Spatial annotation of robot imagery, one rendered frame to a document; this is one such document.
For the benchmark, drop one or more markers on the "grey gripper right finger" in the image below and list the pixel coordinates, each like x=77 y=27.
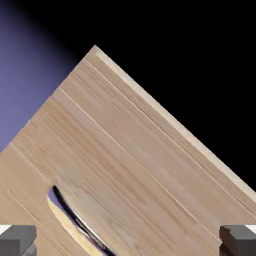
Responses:
x=240 y=242

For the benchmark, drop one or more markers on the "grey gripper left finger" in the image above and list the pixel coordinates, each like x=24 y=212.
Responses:
x=16 y=240

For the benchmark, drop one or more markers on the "light wood drawer front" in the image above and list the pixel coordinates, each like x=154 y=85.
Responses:
x=22 y=192
x=112 y=180

